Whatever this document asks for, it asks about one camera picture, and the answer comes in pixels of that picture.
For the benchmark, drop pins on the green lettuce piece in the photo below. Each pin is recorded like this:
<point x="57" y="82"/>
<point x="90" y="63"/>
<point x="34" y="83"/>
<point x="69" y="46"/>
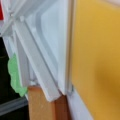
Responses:
<point x="14" y="76"/>

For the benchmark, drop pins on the yellow cheese slice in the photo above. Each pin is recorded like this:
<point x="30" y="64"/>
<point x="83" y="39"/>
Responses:
<point x="96" y="56"/>

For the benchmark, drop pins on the red tomato slice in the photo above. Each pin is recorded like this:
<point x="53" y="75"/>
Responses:
<point x="1" y="12"/>

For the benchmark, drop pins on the white divided round tray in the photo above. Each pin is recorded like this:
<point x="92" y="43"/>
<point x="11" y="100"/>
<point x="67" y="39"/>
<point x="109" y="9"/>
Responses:
<point x="38" y="34"/>

